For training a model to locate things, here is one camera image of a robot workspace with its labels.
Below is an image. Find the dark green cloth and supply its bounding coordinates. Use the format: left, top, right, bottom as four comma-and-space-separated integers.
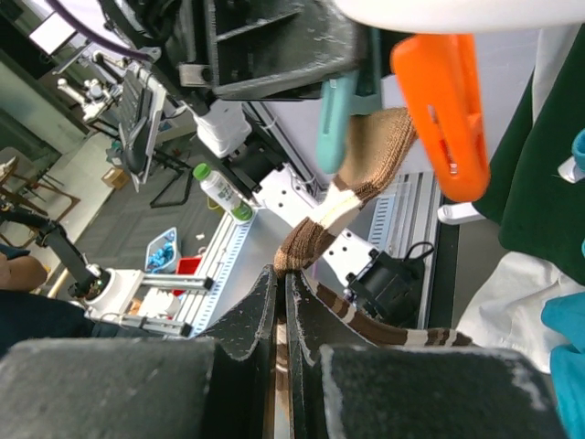
474, 68, 585, 284

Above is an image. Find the white cloth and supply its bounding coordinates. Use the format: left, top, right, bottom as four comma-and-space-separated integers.
457, 25, 584, 372

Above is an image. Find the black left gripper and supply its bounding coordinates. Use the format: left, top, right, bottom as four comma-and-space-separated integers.
100, 1, 366, 101

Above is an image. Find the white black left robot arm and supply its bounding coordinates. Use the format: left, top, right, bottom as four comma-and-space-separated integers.
101, 1, 437, 345

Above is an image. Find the green cap plastic bottle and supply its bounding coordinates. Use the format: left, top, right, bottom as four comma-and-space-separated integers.
193, 163, 254, 223

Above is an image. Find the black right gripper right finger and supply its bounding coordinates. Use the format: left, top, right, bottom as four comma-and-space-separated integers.
283, 272, 372, 438

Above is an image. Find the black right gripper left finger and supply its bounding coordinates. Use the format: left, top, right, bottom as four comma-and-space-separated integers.
199, 265, 279, 438

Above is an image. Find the white round clip hanger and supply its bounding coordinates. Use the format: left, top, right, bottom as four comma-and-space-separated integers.
335, 0, 584, 34

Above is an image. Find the teal cloth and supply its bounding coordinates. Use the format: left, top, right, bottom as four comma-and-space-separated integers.
541, 128, 584, 438

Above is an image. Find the orange clothes peg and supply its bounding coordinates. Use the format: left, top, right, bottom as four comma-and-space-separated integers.
390, 34, 490, 202

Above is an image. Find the teal clothes peg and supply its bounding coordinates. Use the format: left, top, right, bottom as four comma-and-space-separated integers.
316, 27, 382, 175

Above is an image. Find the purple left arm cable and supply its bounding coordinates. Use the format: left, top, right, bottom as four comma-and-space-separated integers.
48, 0, 161, 63

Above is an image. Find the brown striped sock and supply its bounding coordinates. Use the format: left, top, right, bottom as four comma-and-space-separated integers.
271, 107, 474, 439

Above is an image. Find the white rack left foot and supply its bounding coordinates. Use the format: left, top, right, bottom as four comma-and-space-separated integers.
437, 202, 485, 225

